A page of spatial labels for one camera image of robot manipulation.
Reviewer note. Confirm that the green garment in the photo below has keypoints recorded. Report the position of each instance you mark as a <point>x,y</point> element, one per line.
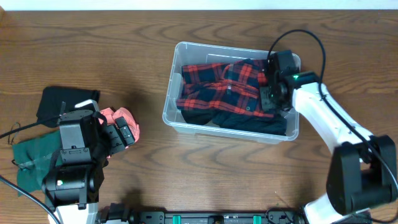
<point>33,158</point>

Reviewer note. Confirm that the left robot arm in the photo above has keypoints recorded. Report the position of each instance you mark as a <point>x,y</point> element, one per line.
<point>89,138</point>

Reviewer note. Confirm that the black rubber band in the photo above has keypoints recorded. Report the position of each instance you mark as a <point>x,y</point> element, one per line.
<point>12,136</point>

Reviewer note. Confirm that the dark navy garment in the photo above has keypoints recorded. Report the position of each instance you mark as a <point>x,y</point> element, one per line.
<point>276,125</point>

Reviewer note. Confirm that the black garment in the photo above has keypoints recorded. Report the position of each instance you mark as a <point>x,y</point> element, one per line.
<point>53,96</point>

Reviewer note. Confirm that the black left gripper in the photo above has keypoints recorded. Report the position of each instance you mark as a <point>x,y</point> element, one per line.
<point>115,137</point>

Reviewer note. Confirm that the red plaid flannel shirt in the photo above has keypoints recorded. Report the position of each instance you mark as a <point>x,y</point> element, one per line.
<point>232,87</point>

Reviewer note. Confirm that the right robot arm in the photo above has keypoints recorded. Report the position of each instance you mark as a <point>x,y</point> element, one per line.
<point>363,167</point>

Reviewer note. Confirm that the clear plastic storage bin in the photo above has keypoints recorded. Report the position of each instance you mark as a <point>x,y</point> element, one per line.
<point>190,53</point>

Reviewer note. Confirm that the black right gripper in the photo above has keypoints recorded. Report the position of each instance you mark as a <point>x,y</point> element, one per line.
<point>265,98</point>

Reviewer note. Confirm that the pink shirt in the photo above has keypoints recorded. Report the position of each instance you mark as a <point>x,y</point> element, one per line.
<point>110,114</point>

